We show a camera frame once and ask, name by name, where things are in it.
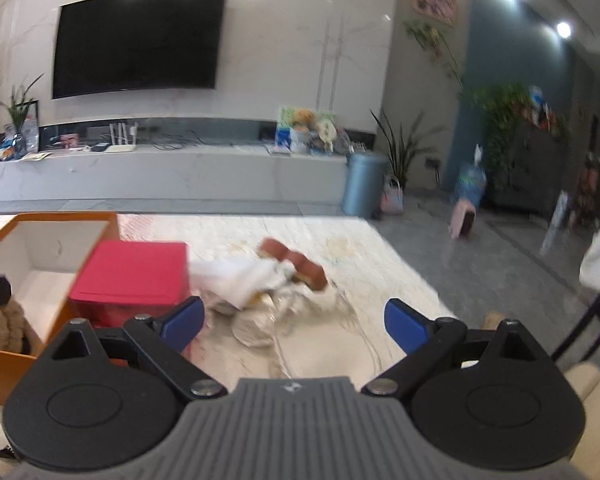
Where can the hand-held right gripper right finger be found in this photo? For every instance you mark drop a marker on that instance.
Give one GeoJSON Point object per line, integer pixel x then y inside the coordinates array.
{"type": "Point", "coordinates": [405, 325]}

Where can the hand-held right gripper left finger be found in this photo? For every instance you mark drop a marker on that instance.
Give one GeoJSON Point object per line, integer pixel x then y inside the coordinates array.
{"type": "Point", "coordinates": [182, 317]}

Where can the brown fuzzy scarf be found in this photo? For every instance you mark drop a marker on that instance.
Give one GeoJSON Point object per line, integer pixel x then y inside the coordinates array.
{"type": "Point", "coordinates": [5, 327]}

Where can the orange cardboard box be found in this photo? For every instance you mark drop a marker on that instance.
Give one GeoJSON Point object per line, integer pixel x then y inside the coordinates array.
{"type": "Point", "coordinates": [50, 250]}

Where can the brown sponge block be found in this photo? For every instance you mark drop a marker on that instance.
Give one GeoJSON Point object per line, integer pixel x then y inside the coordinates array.
{"type": "Point", "coordinates": [305, 270]}

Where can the red box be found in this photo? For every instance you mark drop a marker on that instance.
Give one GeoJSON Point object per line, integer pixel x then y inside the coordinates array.
{"type": "Point", "coordinates": [135, 275]}

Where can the white lace tablecloth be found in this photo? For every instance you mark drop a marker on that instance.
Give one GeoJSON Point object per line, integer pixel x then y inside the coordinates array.
{"type": "Point", "coordinates": [340, 245]}

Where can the pink heater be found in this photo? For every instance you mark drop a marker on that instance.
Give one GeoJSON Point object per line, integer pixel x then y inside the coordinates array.
{"type": "Point", "coordinates": [462, 220]}

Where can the pastel woven bag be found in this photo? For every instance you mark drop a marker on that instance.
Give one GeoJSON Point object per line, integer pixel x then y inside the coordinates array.
{"type": "Point", "coordinates": [392, 199]}

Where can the white marble television console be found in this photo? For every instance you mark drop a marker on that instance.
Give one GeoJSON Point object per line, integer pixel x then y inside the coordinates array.
{"type": "Point", "coordinates": [180, 175]}

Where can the blue trash can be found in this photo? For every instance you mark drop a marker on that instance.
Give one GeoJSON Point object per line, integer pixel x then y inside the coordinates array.
{"type": "Point", "coordinates": [364, 185]}

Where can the blue water bottle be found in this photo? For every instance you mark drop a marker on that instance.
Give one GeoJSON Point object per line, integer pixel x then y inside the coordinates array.
{"type": "Point", "coordinates": [471, 180]}

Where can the potted long-leaf plant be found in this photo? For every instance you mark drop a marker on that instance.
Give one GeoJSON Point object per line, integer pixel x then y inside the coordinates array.
{"type": "Point", "coordinates": [405, 150]}

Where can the white upright panel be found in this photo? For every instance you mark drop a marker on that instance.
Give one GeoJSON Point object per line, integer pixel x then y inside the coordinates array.
{"type": "Point", "coordinates": [556, 225]}

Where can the green plant in vase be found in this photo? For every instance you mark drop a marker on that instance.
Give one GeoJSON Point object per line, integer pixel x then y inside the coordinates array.
{"type": "Point", "coordinates": [19, 110]}

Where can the white router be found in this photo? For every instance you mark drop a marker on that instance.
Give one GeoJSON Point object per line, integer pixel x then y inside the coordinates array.
{"type": "Point", "coordinates": [122, 142]}

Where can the dark cabinet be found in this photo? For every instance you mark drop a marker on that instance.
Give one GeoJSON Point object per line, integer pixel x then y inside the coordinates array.
{"type": "Point", "coordinates": [535, 170]}

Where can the white round plush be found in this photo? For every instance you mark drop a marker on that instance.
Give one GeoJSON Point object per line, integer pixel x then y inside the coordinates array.
{"type": "Point", "coordinates": [325, 129]}

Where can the teddy bear toy display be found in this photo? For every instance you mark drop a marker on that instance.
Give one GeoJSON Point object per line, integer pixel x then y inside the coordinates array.
{"type": "Point", "coordinates": [286, 130]}

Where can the teddy bear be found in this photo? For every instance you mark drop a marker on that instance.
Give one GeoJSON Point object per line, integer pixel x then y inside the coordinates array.
{"type": "Point", "coordinates": [302, 117]}

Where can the cluttered shelf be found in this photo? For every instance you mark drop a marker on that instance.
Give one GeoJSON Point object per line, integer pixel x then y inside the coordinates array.
{"type": "Point", "coordinates": [592, 185]}

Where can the bushy green plant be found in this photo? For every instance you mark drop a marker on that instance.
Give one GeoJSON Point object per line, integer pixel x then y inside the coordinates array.
{"type": "Point", "coordinates": [500, 110]}

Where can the black television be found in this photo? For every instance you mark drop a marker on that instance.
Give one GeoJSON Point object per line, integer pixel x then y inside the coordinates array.
{"type": "Point", "coordinates": [140, 42]}

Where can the hanging vine plant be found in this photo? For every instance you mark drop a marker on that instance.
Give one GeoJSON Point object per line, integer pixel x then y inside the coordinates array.
{"type": "Point", "coordinates": [435, 40]}

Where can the ceiling spotlight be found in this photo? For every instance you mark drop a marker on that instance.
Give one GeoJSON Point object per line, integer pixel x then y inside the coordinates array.
{"type": "Point", "coordinates": [563, 29]}

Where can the wall socket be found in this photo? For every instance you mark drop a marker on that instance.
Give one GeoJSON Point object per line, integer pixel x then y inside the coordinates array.
{"type": "Point", "coordinates": [433, 163]}

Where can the framed wall picture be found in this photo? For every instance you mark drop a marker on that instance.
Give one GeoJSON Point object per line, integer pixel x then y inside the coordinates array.
{"type": "Point", "coordinates": [435, 2]}

